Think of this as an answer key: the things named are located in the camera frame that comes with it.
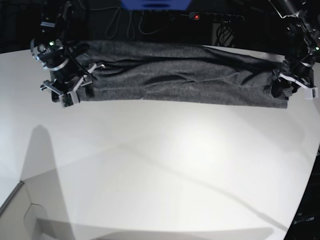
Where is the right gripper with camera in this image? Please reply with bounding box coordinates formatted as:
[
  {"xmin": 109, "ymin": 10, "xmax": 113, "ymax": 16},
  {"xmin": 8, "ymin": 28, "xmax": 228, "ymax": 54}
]
[{"xmin": 40, "ymin": 63, "xmax": 105, "ymax": 108}]

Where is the grey t-shirt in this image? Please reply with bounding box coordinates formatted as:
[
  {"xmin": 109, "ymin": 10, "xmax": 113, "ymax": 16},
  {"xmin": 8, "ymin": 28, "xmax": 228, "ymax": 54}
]
[{"xmin": 72, "ymin": 40, "xmax": 294, "ymax": 109}]

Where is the white power strip red switch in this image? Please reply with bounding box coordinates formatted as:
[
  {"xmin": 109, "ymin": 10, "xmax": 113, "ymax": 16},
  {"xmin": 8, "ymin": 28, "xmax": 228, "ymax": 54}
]
[{"xmin": 188, "ymin": 11, "xmax": 245, "ymax": 23}]

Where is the blue box at top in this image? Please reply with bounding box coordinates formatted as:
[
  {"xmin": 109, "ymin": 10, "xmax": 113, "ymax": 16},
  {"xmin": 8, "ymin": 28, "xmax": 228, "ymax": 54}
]
[{"xmin": 121, "ymin": 0, "xmax": 192, "ymax": 11}]

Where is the white cardboard box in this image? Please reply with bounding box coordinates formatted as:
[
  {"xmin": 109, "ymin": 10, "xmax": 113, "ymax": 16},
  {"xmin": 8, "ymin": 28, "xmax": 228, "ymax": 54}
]
[{"xmin": 0, "ymin": 182, "xmax": 52, "ymax": 240}]

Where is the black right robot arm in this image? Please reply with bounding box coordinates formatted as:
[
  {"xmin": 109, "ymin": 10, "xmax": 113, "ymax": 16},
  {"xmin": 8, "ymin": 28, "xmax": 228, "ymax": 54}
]
[{"xmin": 30, "ymin": 0, "xmax": 102, "ymax": 108}]

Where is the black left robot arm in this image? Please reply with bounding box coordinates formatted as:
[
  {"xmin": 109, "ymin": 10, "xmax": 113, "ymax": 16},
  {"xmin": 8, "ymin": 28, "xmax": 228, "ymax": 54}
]
[{"xmin": 270, "ymin": 0, "xmax": 320, "ymax": 100}]

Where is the black cable bundle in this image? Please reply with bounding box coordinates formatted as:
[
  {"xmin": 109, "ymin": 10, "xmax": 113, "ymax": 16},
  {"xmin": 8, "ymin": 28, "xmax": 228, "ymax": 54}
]
[{"xmin": 214, "ymin": 21, "xmax": 237, "ymax": 47}]

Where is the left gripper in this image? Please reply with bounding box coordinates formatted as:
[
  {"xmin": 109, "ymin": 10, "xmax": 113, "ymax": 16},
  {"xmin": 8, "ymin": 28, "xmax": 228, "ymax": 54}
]
[{"xmin": 271, "ymin": 62, "xmax": 319, "ymax": 100}]

